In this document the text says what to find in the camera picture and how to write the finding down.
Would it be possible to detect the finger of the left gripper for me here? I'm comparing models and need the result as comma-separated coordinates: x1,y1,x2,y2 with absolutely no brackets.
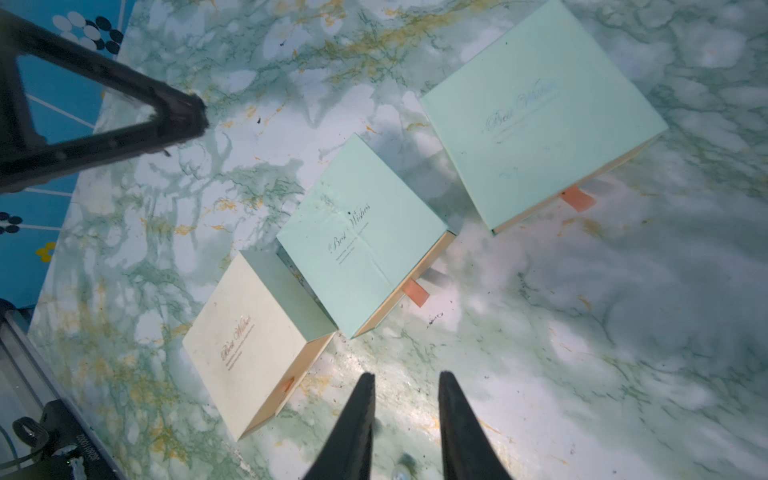
1,11,209,193

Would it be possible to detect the pearl earring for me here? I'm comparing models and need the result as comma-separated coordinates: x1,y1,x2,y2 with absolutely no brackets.
390,462,413,480

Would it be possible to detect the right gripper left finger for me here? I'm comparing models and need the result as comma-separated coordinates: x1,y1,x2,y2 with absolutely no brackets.
304,373,376,480

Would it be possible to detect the beige drawer jewelry box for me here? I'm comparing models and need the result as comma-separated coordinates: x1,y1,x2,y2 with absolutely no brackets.
183,251,337,440

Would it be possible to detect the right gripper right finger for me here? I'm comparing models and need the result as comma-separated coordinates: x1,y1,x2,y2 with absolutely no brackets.
438,371,512,480

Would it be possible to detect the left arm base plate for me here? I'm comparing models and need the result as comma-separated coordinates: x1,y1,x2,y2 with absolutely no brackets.
1,399,126,479

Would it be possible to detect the aluminium front rail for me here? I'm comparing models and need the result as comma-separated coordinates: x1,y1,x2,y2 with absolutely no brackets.
1,309,63,463

